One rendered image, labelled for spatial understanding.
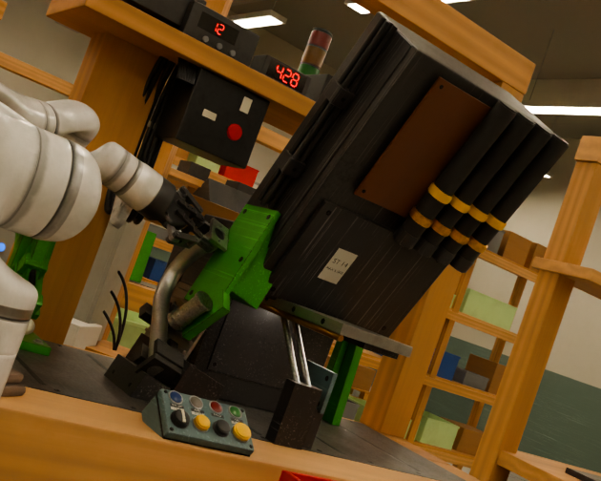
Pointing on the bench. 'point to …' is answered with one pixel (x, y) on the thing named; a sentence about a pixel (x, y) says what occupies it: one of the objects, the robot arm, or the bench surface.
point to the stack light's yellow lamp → (315, 56)
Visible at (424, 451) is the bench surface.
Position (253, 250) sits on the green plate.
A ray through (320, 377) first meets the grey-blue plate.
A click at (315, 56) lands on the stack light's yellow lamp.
